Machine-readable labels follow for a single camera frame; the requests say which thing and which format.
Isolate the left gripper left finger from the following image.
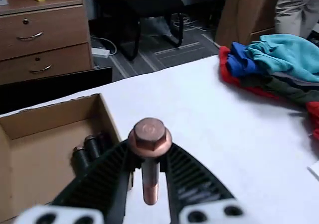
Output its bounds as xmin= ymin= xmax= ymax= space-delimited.
xmin=12 ymin=138 xmax=142 ymax=224

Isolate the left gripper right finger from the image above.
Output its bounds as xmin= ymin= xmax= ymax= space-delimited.
xmin=157 ymin=144 xmax=246 ymax=224

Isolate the copper hex flange bolt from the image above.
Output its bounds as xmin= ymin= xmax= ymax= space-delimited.
xmin=128 ymin=117 xmax=173 ymax=206

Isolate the black sleeve with bolt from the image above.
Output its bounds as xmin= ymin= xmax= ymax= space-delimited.
xmin=72 ymin=146 xmax=90 ymax=177
xmin=96 ymin=132 xmax=110 ymax=154
xmin=83 ymin=135 xmax=101 ymax=161

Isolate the cardboard box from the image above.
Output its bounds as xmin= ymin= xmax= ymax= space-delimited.
xmin=0 ymin=93 xmax=134 ymax=224

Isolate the white power strip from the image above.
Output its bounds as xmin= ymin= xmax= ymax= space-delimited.
xmin=90 ymin=47 xmax=111 ymax=59

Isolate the pile of coloured clothes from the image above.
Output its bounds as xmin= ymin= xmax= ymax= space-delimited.
xmin=218 ymin=33 xmax=319 ymax=140

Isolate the wooden drawer cabinet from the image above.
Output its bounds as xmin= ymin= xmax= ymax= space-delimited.
xmin=0 ymin=0 xmax=93 ymax=86

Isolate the black office chair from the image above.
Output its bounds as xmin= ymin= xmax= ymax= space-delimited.
xmin=94 ymin=0 xmax=190 ymax=62

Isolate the wooden desk panel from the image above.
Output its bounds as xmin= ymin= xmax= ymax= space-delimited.
xmin=214 ymin=0 xmax=284 ymax=47

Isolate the person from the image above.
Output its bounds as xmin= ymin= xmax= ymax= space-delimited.
xmin=274 ymin=0 xmax=319 ymax=39

